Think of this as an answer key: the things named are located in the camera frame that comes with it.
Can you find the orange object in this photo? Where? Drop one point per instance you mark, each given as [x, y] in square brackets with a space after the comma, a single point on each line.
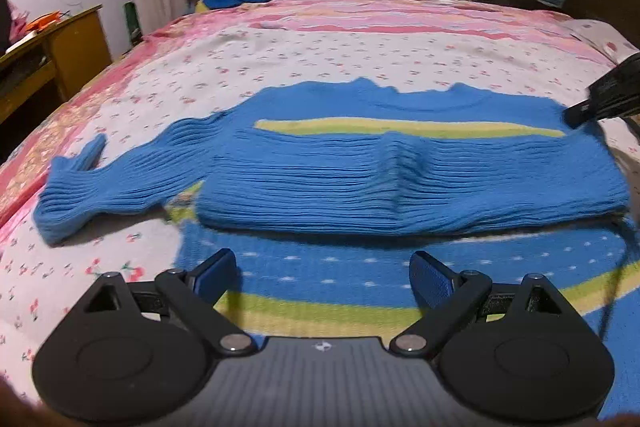
[42, 22]

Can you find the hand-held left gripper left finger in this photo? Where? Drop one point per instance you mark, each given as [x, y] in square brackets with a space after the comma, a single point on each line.
[215, 277]

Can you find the blue ribbed knit sweater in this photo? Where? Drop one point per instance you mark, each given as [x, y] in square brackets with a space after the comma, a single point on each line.
[325, 172]

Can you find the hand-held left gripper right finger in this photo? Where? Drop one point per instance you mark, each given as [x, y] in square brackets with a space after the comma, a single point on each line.
[430, 279]

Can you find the yellow wooden desk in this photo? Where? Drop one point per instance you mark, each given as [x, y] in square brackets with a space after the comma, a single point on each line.
[75, 47]

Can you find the pink floral bed sheet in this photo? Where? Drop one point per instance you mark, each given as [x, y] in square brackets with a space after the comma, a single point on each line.
[320, 57]

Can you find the white floral pillow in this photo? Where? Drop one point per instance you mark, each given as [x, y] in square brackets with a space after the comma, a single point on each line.
[600, 39]

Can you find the pink artificial flowers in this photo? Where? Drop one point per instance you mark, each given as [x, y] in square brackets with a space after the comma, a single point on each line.
[19, 22]

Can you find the blue dotted knit cloth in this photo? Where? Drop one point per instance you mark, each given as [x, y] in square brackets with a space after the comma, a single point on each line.
[325, 267]

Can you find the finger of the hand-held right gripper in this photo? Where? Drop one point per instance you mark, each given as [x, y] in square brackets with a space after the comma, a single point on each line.
[610, 92]

